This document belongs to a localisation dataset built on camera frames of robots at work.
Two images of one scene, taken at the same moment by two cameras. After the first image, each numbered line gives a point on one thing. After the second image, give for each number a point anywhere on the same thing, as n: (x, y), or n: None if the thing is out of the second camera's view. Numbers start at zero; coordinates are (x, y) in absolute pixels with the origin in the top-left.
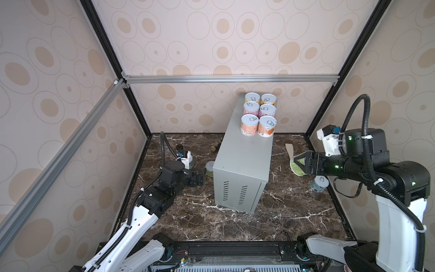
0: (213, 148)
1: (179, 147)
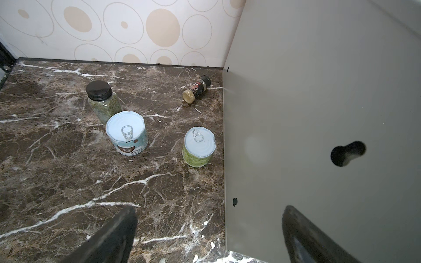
0: (189, 96)
1: (103, 103)
